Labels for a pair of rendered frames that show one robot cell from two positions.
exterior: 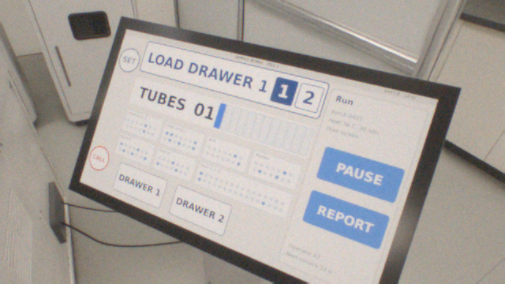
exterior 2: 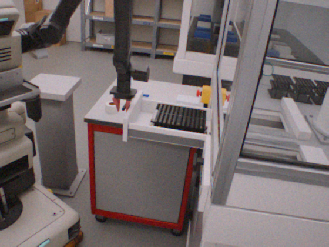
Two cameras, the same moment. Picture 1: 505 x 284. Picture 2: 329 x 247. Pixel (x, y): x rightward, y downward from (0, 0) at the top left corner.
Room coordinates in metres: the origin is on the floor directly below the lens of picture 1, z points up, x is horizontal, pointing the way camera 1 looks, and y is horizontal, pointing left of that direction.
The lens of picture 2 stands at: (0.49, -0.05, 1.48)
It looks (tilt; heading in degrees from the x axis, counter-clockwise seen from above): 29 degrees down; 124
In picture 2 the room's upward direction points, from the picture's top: 6 degrees clockwise
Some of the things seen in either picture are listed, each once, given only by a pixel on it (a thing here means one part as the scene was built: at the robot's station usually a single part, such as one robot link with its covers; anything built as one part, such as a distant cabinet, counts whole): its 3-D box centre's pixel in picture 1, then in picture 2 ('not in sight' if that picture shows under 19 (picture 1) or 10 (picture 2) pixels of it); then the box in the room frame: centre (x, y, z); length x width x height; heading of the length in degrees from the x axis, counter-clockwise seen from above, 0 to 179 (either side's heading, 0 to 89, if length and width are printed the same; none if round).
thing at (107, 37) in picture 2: not in sight; (109, 37); (-3.30, 3.48, 0.22); 0.40 x 0.30 x 0.17; 33
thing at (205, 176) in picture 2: not in sight; (204, 169); (0.15, 0.70, 0.87); 0.29 x 0.02 x 0.11; 120
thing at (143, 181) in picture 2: not in sight; (148, 154); (-0.47, 1.18, 0.38); 0.62 x 0.58 x 0.76; 120
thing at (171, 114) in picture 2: not in sight; (179, 122); (-0.11, 0.91, 0.87); 0.22 x 0.18 x 0.06; 30
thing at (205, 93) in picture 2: not in sight; (205, 94); (-0.18, 1.25, 0.88); 0.07 x 0.05 x 0.07; 120
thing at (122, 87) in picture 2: not in sight; (123, 86); (-0.30, 0.77, 1.01); 0.10 x 0.07 x 0.07; 30
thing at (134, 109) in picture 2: not in sight; (133, 113); (-0.28, 0.82, 0.87); 0.29 x 0.02 x 0.11; 120
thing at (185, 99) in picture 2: not in sight; (187, 100); (-0.33, 1.33, 0.77); 0.13 x 0.09 x 0.02; 26
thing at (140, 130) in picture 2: not in sight; (181, 123); (-0.10, 0.92, 0.86); 0.40 x 0.26 x 0.06; 30
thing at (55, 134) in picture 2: not in sight; (56, 136); (-1.04, 0.90, 0.38); 0.30 x 0.30 x 0.76; 33
